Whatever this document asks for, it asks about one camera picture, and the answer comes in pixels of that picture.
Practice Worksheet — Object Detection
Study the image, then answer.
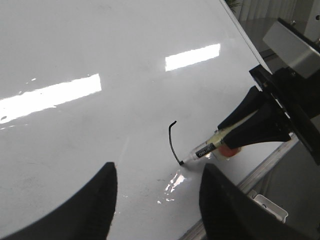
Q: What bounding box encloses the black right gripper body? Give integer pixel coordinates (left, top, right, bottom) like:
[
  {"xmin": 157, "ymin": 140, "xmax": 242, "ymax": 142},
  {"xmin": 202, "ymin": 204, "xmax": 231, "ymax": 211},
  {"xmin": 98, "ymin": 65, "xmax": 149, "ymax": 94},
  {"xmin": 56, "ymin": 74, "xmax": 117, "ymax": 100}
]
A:
[{"xmin": 249, "ymin": 65, "xmax": 320, "ymax": 165}]

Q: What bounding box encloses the red round magnet with tape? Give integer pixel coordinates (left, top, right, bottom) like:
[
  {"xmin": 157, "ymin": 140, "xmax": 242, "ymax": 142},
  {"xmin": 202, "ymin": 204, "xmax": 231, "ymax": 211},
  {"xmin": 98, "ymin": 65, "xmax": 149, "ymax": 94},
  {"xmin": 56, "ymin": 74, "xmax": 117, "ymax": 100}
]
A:
[{"xmin": 213, "ymin": 145, "xmax": 242, "ymax": 161}]

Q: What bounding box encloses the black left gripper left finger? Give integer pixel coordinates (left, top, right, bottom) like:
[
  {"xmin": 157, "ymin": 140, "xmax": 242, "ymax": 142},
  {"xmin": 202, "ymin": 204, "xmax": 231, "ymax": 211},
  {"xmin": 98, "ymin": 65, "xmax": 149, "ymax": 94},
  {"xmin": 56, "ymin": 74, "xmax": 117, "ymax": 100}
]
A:
[{"xmin": 5, "ymin": 162, "xmax": 118, "ymax": 240}]

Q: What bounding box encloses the black white whiteboard marker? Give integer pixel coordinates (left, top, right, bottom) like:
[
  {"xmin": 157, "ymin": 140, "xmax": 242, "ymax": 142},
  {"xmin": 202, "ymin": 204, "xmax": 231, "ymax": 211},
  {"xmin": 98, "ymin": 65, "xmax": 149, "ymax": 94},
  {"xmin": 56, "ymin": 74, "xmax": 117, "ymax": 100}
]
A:
[{"xmin": 179, "ymin": 110, "xmax": 257, "ymax": 166}]

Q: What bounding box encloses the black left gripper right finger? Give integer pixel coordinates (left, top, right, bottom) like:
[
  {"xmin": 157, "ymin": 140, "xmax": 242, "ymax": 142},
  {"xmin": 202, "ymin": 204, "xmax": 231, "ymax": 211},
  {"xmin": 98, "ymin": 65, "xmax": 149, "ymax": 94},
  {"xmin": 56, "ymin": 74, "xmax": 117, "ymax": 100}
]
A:
[{"xmin": 199, "ymin": 163, "xmax": 308, "ymax": 240}]

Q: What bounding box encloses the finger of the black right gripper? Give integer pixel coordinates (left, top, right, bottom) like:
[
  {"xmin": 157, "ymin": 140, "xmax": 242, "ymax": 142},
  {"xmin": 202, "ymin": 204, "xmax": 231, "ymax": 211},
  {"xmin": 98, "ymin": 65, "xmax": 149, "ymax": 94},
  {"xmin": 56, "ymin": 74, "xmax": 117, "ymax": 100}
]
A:
[
  {"xmin": 223, "ymin": 102, "xmax": 291, "ymax": 149},
  {"xmin": 217, "ymin": 86, "xmax": 269, "ymax": 130}
]

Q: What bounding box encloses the grey aluminium whiteboard tray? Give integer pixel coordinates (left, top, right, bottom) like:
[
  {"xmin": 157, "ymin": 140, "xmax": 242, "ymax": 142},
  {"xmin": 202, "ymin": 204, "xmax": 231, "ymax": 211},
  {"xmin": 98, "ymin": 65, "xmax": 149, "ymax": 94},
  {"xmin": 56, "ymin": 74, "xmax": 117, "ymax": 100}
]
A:
[{"xmin": 179, "ymin": 134, "xmax": 299, "ymax": 240}]

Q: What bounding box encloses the black marker drawn six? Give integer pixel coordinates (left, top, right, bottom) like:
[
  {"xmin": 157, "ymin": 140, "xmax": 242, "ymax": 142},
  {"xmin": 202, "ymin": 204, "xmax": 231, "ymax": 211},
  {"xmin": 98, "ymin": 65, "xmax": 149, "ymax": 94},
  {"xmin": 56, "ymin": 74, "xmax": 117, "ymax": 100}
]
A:
[{"xmin": 168, "ymin": 120, "xmax": 184, "ymax": 166}]

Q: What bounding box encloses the white whiteboard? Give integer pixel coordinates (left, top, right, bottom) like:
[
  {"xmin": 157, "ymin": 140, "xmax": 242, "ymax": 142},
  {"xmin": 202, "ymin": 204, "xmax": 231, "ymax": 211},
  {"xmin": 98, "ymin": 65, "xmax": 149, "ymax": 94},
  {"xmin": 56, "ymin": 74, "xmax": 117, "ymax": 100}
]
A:
[{"xmin": 0, "ymin": 0, "xmax": 281, "ymax": 240}]

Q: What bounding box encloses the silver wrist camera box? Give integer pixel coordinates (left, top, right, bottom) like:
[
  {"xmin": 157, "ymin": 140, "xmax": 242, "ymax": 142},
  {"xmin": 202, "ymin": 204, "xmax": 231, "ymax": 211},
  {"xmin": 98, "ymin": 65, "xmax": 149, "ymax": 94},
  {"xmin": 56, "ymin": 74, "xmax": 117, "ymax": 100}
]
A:
[{"xmin": 263, "ymin": 18, "xmax": 320, "ymax": 79}]

